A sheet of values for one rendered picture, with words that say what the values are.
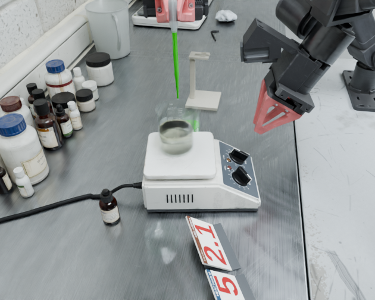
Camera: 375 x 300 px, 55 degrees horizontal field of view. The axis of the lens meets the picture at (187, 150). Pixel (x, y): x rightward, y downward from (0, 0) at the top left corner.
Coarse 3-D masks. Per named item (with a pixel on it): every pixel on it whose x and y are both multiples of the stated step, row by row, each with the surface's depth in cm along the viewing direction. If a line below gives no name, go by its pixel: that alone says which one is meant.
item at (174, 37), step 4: (176, 32) 50; (172, 36) 51; (176, 36) 51; (172, 40) 51; (176, 40) 51; (176, 44) 51; (176, 48) 52; (176, 52) 52; (176, 56) 52; (176, 60) 53; (176, 64) 53; (176, 68) 54; (176, 72) 54; (176, 76) 55; (176, 80) 55; (176, 84) 55; (176, 88) 56
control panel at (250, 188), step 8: (224, 144) 69; (224, 152) 66; (224, 160) 65; (248, 160) 69; (224, 168) 63; (232, 168) 64; (248, 168) 67; (224, 176) 61; (224, 184) 59; (232, 184) 61; (248, 184) 63; (256, 184) 64; (248, 192) 61; (256, 192) 62
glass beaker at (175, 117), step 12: (156, 108) 59; (168, 108) 62; (180, 108) 62; (192, 108) 60; (168, 120) 57; (180, 120) 57; (192, 120) 59; (168, 132) 58; (180, 132) 58; (192, 132) 60; (168, 144) 60; (180, 144) 60; (192, 144) 62; (180, 156) 61
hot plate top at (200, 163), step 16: (208, 144) 64; (160, 160) 61; (176, 160) 61; (192, 160) 61; (208, 160) 61; (144, 176) 59; (160, 176) 58; (176, 176) 58; (192, 176) 58; (208, 176) 58
